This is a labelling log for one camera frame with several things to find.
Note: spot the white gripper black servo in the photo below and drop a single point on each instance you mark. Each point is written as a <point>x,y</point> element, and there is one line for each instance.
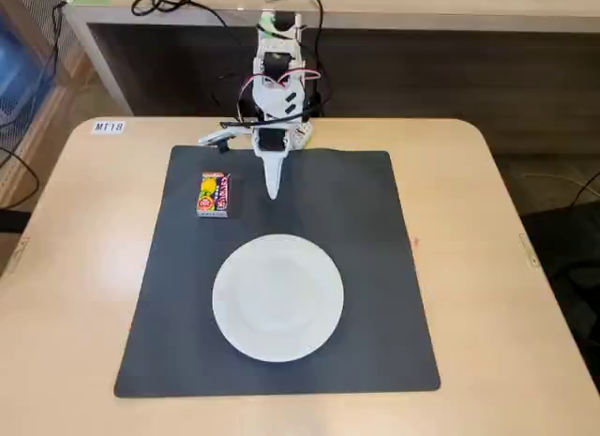
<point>271,142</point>

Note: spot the colourful candy box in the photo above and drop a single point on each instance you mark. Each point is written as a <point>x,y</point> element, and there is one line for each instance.
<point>214,194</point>

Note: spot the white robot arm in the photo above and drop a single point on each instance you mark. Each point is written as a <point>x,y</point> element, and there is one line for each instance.
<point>276,44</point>

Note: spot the robot controller board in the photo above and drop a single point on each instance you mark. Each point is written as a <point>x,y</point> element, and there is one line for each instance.
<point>304,135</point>

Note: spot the dark grey mat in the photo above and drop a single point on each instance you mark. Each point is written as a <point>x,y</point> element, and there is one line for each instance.
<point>328,211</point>

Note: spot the white label MT18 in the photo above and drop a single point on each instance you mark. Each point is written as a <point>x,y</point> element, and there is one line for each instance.
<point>109,126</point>

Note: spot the white round plate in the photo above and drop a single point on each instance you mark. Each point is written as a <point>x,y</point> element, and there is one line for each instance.
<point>278,297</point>

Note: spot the grey wooden-topped desk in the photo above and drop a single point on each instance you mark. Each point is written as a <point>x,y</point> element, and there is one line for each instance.
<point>422,14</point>

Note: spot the black armrest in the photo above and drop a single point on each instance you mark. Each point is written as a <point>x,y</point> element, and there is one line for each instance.
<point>13,220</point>

